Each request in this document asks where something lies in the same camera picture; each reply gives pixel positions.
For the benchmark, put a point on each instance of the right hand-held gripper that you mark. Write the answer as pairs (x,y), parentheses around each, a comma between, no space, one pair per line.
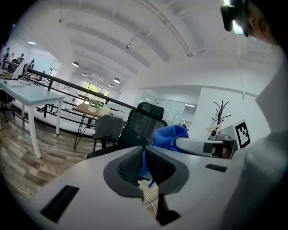
(241,134)

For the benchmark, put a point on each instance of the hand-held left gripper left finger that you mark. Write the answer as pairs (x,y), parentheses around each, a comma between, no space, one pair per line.
(117,179)

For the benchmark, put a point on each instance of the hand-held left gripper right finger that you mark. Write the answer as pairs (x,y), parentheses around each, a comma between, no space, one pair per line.
(175,177)

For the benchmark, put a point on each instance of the blue cloth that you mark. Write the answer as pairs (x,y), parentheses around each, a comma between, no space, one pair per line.
(166,135)

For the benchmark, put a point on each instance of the black mesh office chair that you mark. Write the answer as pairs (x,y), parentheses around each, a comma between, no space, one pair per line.
(144,125)

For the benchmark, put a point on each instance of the wooden clothes hanger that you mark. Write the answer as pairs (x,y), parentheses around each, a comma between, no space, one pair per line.
(213,128)

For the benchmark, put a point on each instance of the black coat rack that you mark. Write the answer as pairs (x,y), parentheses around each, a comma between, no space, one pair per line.
(221,112)

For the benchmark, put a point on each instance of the dark grey fabric chair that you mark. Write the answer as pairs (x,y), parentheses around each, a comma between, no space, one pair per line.
(108,125)

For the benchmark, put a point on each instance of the yellow and blue pitcher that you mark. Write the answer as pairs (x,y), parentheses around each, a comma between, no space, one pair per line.
(105,110)

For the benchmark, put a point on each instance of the potted plant in pale pot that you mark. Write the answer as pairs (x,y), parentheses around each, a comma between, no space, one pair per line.
(92,107)

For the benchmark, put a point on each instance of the wooden table with hairpin legs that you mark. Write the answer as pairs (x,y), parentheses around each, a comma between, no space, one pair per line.
(85,110)

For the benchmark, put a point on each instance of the large framed window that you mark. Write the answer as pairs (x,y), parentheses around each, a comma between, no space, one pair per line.
(92,89)

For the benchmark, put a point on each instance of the black stair railing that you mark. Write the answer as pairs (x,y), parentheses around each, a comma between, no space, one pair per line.
(74,86)

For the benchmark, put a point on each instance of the large white table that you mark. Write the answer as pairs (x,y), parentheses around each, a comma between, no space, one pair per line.
(29,94)

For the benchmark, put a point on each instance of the person's head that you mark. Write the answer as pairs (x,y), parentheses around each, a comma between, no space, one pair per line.
(258,24)

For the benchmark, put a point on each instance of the computer monitor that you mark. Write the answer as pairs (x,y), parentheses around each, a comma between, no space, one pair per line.
(20,70)

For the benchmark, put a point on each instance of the black head-mounted camera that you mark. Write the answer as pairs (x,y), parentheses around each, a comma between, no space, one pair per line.
(229,15)

